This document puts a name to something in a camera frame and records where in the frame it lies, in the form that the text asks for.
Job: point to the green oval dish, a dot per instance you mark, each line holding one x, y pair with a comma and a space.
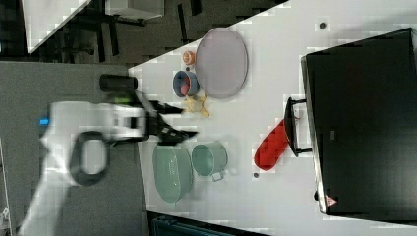
173, 172

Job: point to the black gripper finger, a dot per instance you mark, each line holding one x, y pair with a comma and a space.
164, 108
168, 136

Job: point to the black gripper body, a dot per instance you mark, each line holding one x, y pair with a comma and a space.
152, 110

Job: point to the black toaster oven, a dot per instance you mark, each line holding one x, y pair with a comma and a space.
360, 100

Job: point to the toy orange half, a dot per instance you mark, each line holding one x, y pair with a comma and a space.
189, 57

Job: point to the round grey plate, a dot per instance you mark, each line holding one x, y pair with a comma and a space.
221, 63

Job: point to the red plush ketchup bottle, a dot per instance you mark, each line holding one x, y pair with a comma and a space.
271, 148

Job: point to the black cylinder on table edge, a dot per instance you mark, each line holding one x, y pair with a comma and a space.
111, 83

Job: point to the green metal cup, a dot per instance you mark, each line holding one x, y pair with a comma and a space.
210, 160

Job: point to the lower toy strawberry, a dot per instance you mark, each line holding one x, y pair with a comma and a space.
185, 86

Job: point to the small blue bowl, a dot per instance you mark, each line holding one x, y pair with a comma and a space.
178, 81

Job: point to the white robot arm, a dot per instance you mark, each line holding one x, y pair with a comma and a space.
77, 140

